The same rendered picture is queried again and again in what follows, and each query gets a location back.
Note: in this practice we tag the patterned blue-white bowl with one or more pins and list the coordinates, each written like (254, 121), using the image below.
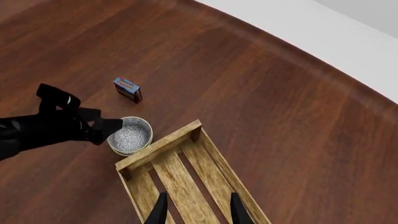
(132, 137)

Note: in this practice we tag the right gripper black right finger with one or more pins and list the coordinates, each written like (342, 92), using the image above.
(239, 211)

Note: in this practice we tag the blue printed pudding box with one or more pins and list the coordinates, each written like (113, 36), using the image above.
(129, 89)

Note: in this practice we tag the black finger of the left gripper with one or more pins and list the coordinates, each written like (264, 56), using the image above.
(109, 126)
(99, 138)

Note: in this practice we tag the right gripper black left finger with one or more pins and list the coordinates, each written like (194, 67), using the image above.
(159, 210)

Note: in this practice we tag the wooden slat tray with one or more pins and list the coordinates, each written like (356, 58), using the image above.
(186, 177)

